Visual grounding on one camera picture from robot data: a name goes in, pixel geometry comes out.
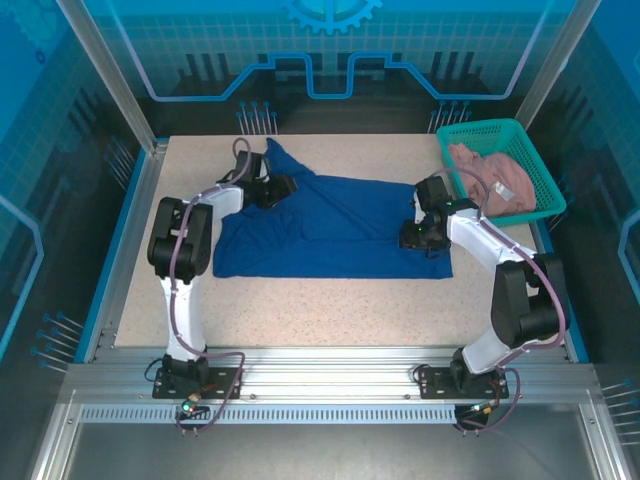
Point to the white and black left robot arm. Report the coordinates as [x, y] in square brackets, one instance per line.
[190, 310]

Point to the pink cloth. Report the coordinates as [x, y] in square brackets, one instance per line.
[510, 170]

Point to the white label on pink cloth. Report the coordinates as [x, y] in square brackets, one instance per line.
[502, 191]

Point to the aluminium frame post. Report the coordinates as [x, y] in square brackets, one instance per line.
[112, 75]
[559, 65]

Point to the blue printed t-shirt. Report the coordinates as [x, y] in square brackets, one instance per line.
[340, 225]

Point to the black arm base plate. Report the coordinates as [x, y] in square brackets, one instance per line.
[225, 375]
[432, 382]

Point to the green plastic mesh basket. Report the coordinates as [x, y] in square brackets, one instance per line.
[520, 145]

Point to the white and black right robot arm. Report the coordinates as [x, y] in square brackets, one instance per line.
[480, 235]

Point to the long aluminium mounting rail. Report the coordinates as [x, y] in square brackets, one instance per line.
[330, 370]

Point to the aluminium side rail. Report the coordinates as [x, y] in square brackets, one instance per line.
[134, 225]

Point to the small LED adapter board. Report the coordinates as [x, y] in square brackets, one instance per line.
[482, 407]
[189, 407]

